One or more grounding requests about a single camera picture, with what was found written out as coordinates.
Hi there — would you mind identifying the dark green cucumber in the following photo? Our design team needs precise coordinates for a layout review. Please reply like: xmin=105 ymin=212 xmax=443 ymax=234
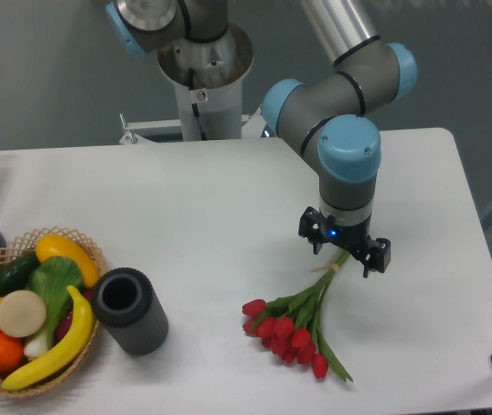
xmin=0 ymin=251 xmax=40 ymax=297

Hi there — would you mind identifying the dark grey ribbed vase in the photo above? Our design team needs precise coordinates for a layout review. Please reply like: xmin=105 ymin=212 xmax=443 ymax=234
xmin=91 ymin=267 xmax=169 ymax=355

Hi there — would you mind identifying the red tulip bouquet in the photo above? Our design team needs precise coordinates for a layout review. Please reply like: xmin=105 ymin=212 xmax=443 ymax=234
xmin=241 ymin=252 xmax=353 ymax=382

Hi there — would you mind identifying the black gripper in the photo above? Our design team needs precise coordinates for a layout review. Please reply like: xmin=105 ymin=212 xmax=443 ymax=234
xmin=298 ymin=207 xmax=391 ymax=278

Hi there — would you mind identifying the red vegetable in basket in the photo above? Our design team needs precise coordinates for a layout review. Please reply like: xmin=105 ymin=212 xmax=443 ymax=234
xmin=55 ymin=289 xmax=93 ymax=343

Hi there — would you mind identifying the green bok choy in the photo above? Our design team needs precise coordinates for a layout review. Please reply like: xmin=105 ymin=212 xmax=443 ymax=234
xmin=24 ymin=256 xmax=83 ymax=361

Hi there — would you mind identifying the yellow lemon squash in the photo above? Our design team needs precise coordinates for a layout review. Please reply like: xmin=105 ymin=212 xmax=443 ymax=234
xmin=35 ymin=233 xmax=99 ymax=289

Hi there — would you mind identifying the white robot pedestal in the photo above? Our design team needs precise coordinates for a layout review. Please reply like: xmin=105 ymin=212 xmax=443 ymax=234
xmin=157 ymin=22 xmax=253 ymax=141

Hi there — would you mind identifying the woven wicker basket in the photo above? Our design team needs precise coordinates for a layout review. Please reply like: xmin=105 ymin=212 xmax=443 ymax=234
xmin=0 ymin=227 xmax=106 ymax=398

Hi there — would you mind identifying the beige round disc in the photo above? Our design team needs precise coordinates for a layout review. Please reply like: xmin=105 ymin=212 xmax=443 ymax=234
xmin=0 ymin=290 xmax=47 ymax=338

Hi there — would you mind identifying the yellow banana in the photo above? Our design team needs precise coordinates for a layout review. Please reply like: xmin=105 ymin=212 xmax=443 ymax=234
xmin=1 ymin=285 xmax=94 ymax=392

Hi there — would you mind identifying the white metal frame bracket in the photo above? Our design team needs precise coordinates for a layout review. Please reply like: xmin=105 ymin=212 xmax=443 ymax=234
xmin=118 ymin=107 xmax=276 ymax=145

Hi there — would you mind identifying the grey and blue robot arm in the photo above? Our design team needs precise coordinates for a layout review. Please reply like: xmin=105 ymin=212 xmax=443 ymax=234
xmin=106 ymin=1 xmax=418 ymax=272

